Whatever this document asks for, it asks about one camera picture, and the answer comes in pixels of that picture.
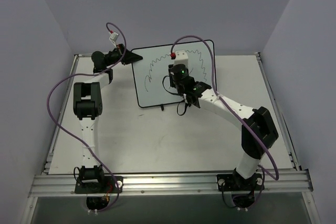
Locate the white whiteboard black frame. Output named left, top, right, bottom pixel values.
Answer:
left=131, top=40, right=215, bottom=108

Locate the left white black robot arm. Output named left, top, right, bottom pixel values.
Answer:
left=73, top=44, right=143, bottom=192

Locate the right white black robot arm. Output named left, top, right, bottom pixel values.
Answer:
left=169, top=64, right=279, bottom=189

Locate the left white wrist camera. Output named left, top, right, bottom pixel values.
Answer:
left=109, top=31, right=119, bottom=47

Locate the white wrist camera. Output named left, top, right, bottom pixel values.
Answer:
left=109, top=31, right=119, bottom=47
left=170, top=50, right=188, bottom=69

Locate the black cable at right wrist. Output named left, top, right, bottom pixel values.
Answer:
left=162, top=74, right=194, bottom=116

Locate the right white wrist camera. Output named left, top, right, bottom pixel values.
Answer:
left=170, top=50, right=188, bottom=69

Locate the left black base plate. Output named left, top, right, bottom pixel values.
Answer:
left=74, top=176, right=124, bottom=194

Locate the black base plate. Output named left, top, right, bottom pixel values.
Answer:
left=216, top=171, right=265, bottom=192
left=74, top=176, right=124, bottom=194

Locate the aluminium front rail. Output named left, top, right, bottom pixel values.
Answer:
left=28, top=169, right=313, bottom=197

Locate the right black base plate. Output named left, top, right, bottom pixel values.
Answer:
left=216, top=171, right=265, bottom=192

